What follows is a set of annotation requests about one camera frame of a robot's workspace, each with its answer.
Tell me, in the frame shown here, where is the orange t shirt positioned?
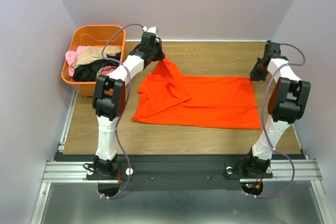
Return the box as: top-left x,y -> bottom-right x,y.
132,59 -> 261,130

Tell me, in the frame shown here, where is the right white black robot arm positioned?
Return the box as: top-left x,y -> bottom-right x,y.
243,41 -> 311,177

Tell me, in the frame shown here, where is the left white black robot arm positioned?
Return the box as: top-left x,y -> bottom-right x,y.
92,26 -> 165,177

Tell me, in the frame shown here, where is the orange plastic laundry basket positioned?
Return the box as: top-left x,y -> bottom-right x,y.
61,25 -> 126,97

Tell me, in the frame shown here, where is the dusty pink garment in basket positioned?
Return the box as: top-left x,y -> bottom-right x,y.
97,66 -> 116,77

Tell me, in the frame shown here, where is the beige garment in basket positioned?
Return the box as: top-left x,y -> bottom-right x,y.
68,45 -> 121,69

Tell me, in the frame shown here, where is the black garment in basket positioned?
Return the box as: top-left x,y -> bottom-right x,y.
72,54 -> 121,82

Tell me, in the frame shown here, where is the light pink garment in basket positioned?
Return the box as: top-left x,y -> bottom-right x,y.
65,50 -> 78,78

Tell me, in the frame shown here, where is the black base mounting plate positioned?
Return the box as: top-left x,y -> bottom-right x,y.
87,154 -> 257,191

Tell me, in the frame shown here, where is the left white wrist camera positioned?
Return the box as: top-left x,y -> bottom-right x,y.
142,26 -> 159,36

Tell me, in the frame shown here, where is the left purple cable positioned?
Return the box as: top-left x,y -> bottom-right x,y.
99,24 -> 149,200

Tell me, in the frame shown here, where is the aluminium extrusion rail frame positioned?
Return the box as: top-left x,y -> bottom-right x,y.
32,95 -> 332,223

